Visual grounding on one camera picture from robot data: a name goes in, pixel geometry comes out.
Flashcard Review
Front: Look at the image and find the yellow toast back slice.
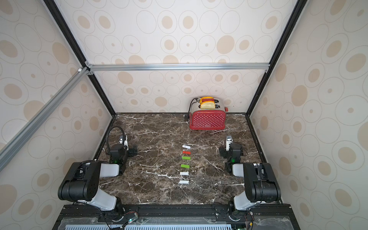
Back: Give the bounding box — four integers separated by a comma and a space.
200, 96, 215, 103

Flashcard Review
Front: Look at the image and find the yellow toast slice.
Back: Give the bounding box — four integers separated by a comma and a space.
200, 101, 216, 110
200, 96, 215, 103

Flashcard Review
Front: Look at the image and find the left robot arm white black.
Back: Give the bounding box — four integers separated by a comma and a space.
57, 144, 138, 214

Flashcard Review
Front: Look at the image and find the red toaster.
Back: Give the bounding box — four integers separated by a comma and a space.
189, 101, 227, 130

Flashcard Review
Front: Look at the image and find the black frame post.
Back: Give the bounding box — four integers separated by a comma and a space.
246, 0, 307, 117
43, 0, 116, 117

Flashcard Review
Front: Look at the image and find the left black frame post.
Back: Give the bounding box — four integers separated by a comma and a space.
43, 0, 116, 117

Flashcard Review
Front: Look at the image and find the right black frame post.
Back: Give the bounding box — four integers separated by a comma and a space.
246, 0, 307, 117

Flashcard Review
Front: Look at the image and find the horizontal aluminium rail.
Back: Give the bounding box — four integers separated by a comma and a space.
87, 63, 270, 71

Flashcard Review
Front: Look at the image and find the yellow toast front slice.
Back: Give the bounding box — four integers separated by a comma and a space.
200, 101, 216, 110

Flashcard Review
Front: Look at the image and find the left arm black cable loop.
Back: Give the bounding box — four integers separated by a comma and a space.
106, 126, 126, 154

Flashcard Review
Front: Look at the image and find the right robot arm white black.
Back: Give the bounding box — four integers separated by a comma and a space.
218, 140, 281, 221

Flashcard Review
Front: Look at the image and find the left diagonal aluminium rail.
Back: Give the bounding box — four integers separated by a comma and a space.
1, 67, 88, 170

